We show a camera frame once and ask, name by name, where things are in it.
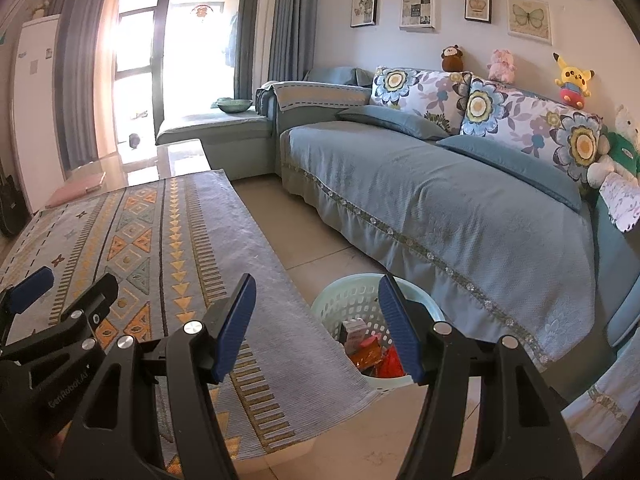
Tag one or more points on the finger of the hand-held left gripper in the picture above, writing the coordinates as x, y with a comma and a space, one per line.
97, 295
30, 284

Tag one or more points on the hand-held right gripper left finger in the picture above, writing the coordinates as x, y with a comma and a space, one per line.
235, 325

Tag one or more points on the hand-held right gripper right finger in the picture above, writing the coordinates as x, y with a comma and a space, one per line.
400, 330

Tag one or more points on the orange snack packet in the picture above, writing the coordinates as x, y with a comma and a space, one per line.
365, 355

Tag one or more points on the small white pink carton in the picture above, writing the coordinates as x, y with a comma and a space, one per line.
352, 335

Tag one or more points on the light green plastic basket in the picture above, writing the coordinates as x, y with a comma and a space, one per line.
340, 305

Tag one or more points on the patterned grey table cloth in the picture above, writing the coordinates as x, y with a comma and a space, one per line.
200, 240

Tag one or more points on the pink book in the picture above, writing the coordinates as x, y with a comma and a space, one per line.
75, 190

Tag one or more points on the blue-grey sofa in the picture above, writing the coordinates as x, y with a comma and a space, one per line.
425, 200

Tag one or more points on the small dark floor object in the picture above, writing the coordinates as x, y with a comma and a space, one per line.
135, 141

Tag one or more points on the white refrigerator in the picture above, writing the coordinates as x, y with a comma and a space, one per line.
35, 110

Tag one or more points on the blue pillow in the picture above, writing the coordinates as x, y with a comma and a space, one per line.
390, 120
510, 165

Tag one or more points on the green bowl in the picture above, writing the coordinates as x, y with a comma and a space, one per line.
234, 106

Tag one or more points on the white frilled cloth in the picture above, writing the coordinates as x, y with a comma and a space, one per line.
610, 400

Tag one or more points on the grey-blue curtain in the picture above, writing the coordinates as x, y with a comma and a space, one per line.
75, 60
292, 20

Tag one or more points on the floral cushion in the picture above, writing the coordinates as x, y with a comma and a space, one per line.
525, 120
425, 95

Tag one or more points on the glass sliding door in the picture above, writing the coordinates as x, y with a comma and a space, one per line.
200, 60

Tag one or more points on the white floral small pillow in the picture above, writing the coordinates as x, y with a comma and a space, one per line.
622, 202

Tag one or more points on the brown monkey plush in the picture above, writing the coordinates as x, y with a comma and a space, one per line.
452, 59

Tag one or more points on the pink pig plush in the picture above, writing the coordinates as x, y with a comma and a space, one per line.
501, 66

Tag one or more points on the white plush in green outfit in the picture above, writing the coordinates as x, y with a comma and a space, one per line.
620, 150

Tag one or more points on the yellow plush toy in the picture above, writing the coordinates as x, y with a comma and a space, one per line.
572, 80

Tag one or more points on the white framed collage picture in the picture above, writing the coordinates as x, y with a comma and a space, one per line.
416, 12

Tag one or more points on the black framed flower picture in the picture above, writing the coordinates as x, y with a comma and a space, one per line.
364, 5

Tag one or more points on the dark framed crown picture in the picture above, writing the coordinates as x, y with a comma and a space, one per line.
478, 8

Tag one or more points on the butterfly picture frame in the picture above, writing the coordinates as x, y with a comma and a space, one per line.
530, 21

